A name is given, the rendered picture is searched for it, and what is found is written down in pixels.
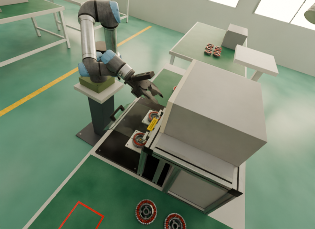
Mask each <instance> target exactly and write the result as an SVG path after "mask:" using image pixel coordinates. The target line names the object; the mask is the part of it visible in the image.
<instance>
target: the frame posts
mask: <svg viewBox="0 0 315 229"><path fill-rule="evenodd" d="M144 146H145V145H144ZM144 146H143V148H142V149H141V155H140V160H139V165H138V171H137V174H140V176H142V174H143V172H144V168H145V163H146V160H147V156H148V154H147V153H145V152H143V149H144ZM165 163H166V162H164V161H162V160H160V161H159V164H158V166H157V169H156V172H155V174H154V177H153V180H152V182H155V184H157V182H158V179H159V177H160V175H161V172H162V170H163V168H164V166H165Z"/></svg>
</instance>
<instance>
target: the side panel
mask: <svg viewBox="0 0 315 229"><path fill-rule="evenodd" d="M164 191H165V193H166V194H168V195H170V196H172V197H174V198H175V199H177V200H179V201H181V202H183V203H185V204H187V205H189V206H191V207H193V208H195V209H196V210H198V211H200V212H202V213H206V215H208V214H210V213H212V212H213V211H215V210H217V209H218V208H220V207H221V206H223V205H225V204H226V203H228V202H230V201H231V200H233V199H235V198H236V196H233V195H231V194H229V193H227V192H225V191H223V190H221V189H219V188H217V187H215V186H213V185H211V184H209V183H207V182H205V181H203V180H201V179H199V178H197V177H195V176H192V175H190V174H188V173H186V172H184V171H182V170H180V169H178V168H176V167H174V169H173V171H172V173H171V175H170V176H169V178H168V180H167V182H166V184H165V186H164V187H163V190H162V192H164Z"/></svg>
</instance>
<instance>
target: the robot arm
mask: <svg viewBox="0 0 315 229"><path fill-rule="evenodd" d="M78 22H79V24H80V30H81V44H82V62H80V63H78V70H79V74H80V75H81V76H88V77H90V79H91V81H92V82H95V83H102V82H105V81H106V80H107V78H108V77H107V76H112V77H117V76H119V77H120V78H122V79H123V80H124V81H125V82H124V84H128V85H129V86H131V87H132V90H131V93H132V94H133V95H135V96H136V97H137V98H139V97H140V96H142V95H144V97H145V98H146V100H145V102H146V103H147V104H149V103H151V102H153V103H154V104H157V105H158V100H156V99H155V97H154V96H155V95H157V94H158V95H159V96H160V97H162V98H163V95H162V93H161V92H160V90H159V89H158V88H157V87H156V86H155V84H154V83H152V82H151V81H149V80H148V79H152V78H153V77H154V75H155V73H154V71H148V72H145V73H140V74H136V75H134V73H135V71H134V70H133V69H132V68H131V67H130V66H129V65H128V64H126V63H125V62H124V61H123V60H122V57H121V54H119V52H118V47H117V27H118V26H119V23H121V21H120V13H119V7H118V3H117V2H115V1H105V0H88V1H86V2H85V3H83V4H82V6H81V7H80V9H79V12H78ZM96 22H98V23H101V25H102V27H103V28H104V34H105V44H106V51H105V52H104V54H102V53H101V52H96V42H95V32H94V26H95V24H96ZM147 89H148V90H149V91H147ZM150 91H151V92H150Z"/></svg>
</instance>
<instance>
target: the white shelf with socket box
mask: <svg viewBox="0 0 315 229"><path fill-rule="evenodd" d="M233 62H234V63H237V64H239V65H242V66H245V67H248V68H251V69H254V70H255V72H254V73H253V75H252V76H251V78H250V80H253V81H256V82H257V81H258V79H259V78H260V77H261V75H262V74H263V73H265V74H268V75H271V76H275V77H276V76H277V75H278V69H277V66H276V63H275V59H274V56H272V55H269V54H266V53H262V52H259V51H256V50H253V49H250V48H247V47H244V46H240V45H237V46H236V48H235V54H234V60H233Z"/></svg>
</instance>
